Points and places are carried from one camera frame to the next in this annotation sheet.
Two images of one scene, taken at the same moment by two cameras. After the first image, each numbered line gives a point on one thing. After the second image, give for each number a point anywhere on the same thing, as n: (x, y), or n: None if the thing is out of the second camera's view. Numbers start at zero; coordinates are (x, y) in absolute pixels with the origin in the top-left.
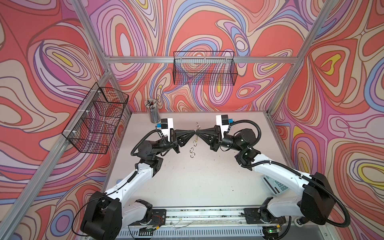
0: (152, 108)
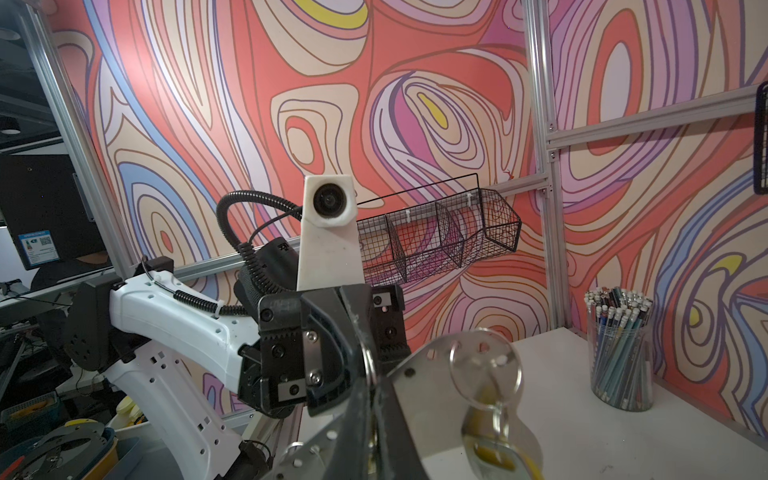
0: (621, 347)
